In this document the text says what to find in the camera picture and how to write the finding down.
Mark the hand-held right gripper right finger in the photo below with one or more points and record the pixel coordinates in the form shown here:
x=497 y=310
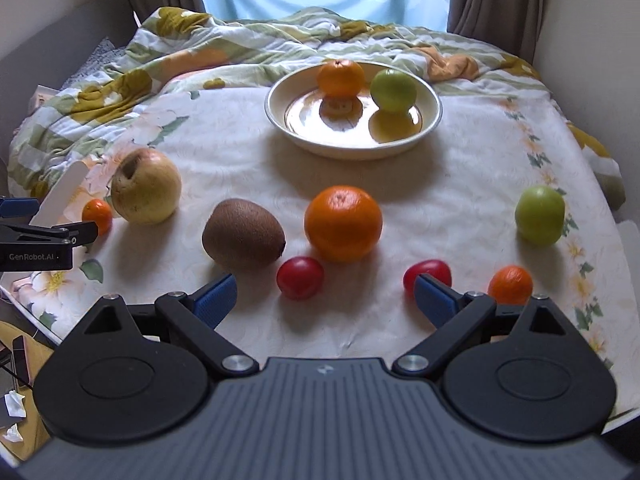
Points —
x=432 y=300

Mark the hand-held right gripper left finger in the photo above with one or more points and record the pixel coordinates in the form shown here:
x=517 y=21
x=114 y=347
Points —
x=217 y=297

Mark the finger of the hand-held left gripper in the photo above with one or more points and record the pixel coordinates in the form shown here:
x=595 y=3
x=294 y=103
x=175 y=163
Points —
x=45 y=232
x=17 y=207

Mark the red tomato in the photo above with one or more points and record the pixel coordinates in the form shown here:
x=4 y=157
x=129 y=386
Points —
x=435 y=269
x=300 y=278

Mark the small tangerine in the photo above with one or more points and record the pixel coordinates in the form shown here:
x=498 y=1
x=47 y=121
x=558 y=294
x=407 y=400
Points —
x=98 y=216
x=510 y=285

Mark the brown kiwi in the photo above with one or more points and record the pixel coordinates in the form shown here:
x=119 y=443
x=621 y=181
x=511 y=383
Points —
x=243 y=236

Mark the yellow apple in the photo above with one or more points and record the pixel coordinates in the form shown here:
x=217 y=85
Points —
x=145 y=186

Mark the large orange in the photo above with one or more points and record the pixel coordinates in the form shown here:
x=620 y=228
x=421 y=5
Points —
x=343 y=223

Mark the green apple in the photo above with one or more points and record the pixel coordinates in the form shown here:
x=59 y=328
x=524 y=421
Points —
x=393 y=90
x=540 y=215

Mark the cream ceramic bowl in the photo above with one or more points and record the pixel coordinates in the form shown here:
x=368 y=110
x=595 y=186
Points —
x=310 y=140

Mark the white flat plastic strip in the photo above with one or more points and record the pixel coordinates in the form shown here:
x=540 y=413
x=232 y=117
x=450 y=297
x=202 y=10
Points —
x=60 y=192

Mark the small white box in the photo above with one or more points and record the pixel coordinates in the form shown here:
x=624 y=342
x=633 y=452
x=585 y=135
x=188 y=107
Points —
x=46 y=97

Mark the cream floral bed sheet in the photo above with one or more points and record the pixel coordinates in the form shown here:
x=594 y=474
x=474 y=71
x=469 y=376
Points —
x=450 y=180

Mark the crumpled white paper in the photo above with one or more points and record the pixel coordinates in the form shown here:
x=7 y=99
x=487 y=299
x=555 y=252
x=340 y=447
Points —
x=15 y=404
x=12 y=433

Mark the grey patterned pillow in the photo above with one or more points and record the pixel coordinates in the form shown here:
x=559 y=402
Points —
x=95 y=60

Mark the grey headboard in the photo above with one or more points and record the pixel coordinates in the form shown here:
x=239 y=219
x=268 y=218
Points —
x=50 y=35

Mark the medium orange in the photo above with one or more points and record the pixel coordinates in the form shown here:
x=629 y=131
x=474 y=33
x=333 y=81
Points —
x=341 y=78

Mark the green striped floral blanket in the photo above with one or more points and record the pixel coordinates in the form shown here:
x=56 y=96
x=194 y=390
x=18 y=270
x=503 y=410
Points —
x=240 y=45

